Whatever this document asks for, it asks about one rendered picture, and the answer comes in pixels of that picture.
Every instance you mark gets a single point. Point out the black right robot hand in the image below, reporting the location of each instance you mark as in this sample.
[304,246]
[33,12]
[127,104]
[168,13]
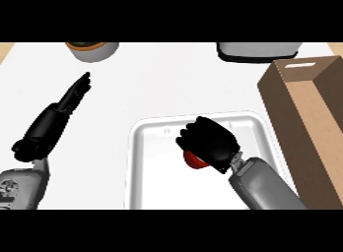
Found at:
[211,141]

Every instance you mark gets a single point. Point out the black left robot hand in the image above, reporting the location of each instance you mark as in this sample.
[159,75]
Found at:
[45,126]

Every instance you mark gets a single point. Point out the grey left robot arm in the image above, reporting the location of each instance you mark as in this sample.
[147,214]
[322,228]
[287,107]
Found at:
[14,187]

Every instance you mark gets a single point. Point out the white tray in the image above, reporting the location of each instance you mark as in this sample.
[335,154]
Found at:
[153,170]

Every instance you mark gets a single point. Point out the brown cardboard box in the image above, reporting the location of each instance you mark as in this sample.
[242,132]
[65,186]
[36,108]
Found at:
[310,131]

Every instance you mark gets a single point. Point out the grey plant pot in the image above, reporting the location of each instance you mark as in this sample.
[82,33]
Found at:
[91,50]

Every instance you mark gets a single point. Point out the grey and black appliance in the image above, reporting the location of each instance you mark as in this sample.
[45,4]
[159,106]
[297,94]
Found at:
[255,51]

